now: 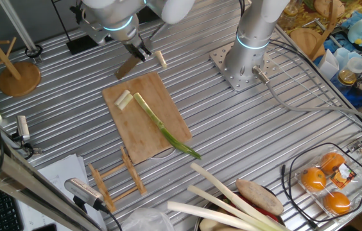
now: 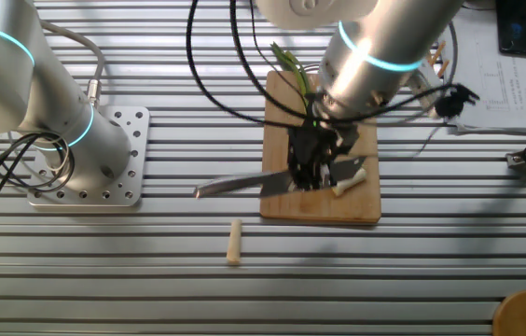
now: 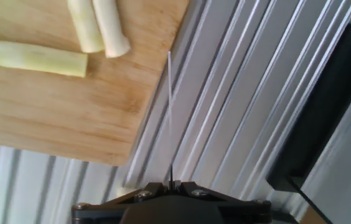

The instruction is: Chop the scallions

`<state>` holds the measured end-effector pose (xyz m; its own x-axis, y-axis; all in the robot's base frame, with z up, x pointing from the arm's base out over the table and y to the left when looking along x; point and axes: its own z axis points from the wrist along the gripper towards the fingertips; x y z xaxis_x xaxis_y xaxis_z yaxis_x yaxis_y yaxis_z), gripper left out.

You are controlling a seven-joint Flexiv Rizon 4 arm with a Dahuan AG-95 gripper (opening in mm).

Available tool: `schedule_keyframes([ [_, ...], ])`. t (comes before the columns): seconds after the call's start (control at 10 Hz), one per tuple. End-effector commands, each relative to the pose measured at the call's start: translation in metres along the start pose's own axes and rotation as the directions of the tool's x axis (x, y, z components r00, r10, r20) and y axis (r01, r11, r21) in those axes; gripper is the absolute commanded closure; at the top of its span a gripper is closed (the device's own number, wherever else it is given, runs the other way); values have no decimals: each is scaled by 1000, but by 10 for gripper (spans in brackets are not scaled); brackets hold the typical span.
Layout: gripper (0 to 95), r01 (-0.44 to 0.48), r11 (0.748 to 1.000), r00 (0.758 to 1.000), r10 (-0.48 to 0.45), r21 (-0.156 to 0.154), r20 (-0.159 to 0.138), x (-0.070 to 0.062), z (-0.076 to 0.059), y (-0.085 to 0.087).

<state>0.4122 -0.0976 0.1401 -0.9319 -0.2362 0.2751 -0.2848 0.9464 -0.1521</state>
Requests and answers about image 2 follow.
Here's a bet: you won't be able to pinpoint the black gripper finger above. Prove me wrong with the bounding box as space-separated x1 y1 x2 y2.
317 161 335 190
289 162 320 193

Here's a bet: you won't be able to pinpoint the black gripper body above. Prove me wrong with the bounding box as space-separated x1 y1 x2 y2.
285 121 360 170

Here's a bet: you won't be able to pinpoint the steel cleaver knife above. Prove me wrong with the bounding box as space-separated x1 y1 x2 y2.
194 155 367 200

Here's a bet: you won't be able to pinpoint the short white scallion piece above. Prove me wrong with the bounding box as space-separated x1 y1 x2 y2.
331 167 368 198

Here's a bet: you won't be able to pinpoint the wooden cutting board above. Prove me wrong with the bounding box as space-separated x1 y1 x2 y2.
259 69 382 225

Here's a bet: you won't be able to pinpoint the long scallion with green top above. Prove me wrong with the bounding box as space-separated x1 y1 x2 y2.
270 41 316 116

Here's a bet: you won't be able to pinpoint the white scallion root end piece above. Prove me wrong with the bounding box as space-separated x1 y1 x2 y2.
226 218 243 266

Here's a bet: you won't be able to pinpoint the wooden knife rack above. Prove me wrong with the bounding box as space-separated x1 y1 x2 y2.
425 40 450 79

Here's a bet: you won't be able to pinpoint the white paper sheets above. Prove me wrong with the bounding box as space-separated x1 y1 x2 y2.
444 8 526 136

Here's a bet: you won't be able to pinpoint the black smartphone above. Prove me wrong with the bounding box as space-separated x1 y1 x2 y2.
495 0 526 57

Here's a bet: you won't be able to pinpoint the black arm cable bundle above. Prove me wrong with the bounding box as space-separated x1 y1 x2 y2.
185 0 481 159

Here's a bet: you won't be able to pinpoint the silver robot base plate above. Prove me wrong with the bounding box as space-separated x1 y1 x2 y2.
27 105 151 208

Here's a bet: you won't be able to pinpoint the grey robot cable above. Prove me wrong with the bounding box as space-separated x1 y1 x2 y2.
38 19 106 109

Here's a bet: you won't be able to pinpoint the black cables at robot base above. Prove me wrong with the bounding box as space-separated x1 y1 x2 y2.
0 132 76 231

